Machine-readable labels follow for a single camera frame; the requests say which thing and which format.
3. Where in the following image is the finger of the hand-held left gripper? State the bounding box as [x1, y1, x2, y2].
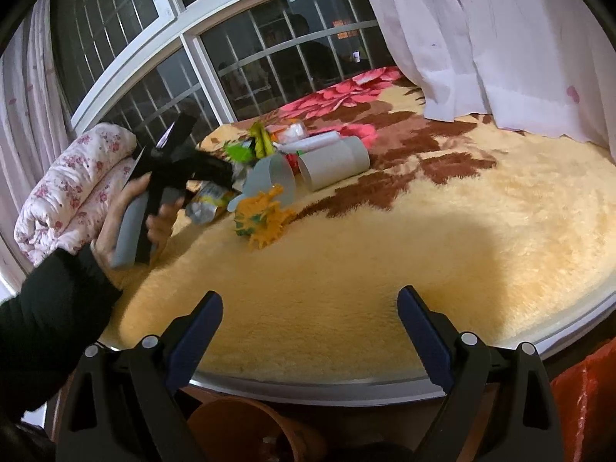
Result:
[185, 149, 238, 188]

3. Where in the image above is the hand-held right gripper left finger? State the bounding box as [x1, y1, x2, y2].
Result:
[57, 291, 224, 462]

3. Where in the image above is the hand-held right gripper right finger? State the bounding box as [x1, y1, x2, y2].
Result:
[397, 285, 564, 462]

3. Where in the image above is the orange wrapper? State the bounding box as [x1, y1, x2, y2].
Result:
[233, 185, 297, 251]

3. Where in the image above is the orange plastic bin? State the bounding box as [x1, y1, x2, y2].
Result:
[187, 397, 329, 462]

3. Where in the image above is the person's left forearm black sleeve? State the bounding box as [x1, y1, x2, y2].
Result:
[0, 243, 124, 427]

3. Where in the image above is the person's left hand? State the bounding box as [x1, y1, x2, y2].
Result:
[90, 174, 186, 290]

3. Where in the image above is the green snack packet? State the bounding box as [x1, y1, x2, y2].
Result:
[225, 139, 256, 163]

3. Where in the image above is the light blue plastic cup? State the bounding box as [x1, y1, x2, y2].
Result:
[226, 154, 297, 213]

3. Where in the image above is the fluffy floral blanket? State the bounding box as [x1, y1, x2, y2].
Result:
[103, 65, 616, 386]

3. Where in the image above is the white crumpled plastic wrapper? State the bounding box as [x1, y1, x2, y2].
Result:
[272, 120, 309, 144]

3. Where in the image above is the folded floral quilt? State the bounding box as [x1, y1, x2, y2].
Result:
[14, 122, 138, 266]

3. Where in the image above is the white paper tube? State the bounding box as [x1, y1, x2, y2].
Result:
[289, 130, 343, 155]

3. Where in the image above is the grey cardboard tube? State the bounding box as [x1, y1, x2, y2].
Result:
[297, 136, 370, 192]

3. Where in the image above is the pale pink curtain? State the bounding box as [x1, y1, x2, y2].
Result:
[0, 0, 74, 277]

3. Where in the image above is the red plastic bag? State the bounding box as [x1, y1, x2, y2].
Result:
[551, 346, 616, 462]

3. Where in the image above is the white sheer curtain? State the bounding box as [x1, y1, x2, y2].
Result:
[349, 0, 616, 143]

